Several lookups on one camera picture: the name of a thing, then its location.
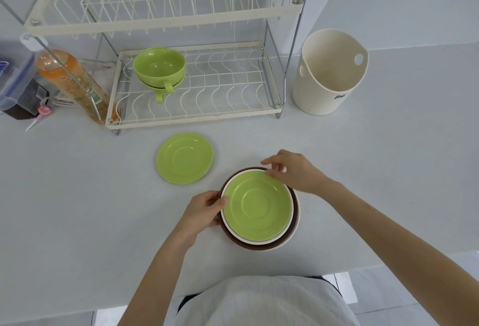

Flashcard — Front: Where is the clear container with blue lid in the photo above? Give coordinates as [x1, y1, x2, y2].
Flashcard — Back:
[0, 39, 38, 111]

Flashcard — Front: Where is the black packet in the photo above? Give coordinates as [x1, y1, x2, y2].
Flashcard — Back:
[3, 79, 50, 121]

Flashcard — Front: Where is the cream plate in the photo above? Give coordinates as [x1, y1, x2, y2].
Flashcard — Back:
[278, 189, 301, 251]

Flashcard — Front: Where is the pink lollipop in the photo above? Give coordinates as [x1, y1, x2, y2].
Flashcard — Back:
[25, 98, 53, 132]

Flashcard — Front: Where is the green saucer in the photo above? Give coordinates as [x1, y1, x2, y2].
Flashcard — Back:
[156, 132, 214, 186]
[223, 171, 293, 242]

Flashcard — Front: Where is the orange liquid bottle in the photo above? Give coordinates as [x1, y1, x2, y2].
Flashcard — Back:
[19, 33, 113, 125]

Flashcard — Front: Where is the person's right hand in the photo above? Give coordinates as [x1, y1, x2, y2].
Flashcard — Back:
[260, 149, 331, 196]

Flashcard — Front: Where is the person's right forearm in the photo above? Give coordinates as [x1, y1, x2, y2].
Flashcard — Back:
[317, 179, 479, 326]

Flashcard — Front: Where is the white plate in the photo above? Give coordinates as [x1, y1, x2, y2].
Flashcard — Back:
[220, 168, 296, 246]

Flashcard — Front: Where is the person's left hand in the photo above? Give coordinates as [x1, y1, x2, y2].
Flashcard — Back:
[175, 191, 230, 247]

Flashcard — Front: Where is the cream wire dish rack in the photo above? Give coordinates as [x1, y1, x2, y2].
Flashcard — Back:
[0, 0, 317, 136]

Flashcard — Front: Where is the green cup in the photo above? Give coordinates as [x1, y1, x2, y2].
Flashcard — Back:
[132, 47, 186, 94]
[137, 71, 186, 104]

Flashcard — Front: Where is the cream plastic bucket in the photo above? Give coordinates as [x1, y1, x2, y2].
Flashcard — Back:
[292, 29, 370, 117]

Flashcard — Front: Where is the person's left forearm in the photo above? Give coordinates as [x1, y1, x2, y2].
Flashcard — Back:
[118, 233, 196, 326]

